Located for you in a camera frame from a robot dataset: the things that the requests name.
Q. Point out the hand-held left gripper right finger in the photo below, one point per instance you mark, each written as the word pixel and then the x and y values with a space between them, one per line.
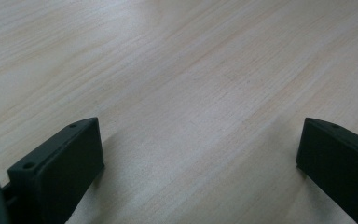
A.
pixel 338 161

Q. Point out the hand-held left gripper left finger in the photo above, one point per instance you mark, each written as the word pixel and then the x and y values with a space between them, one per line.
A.
pixel 60 169

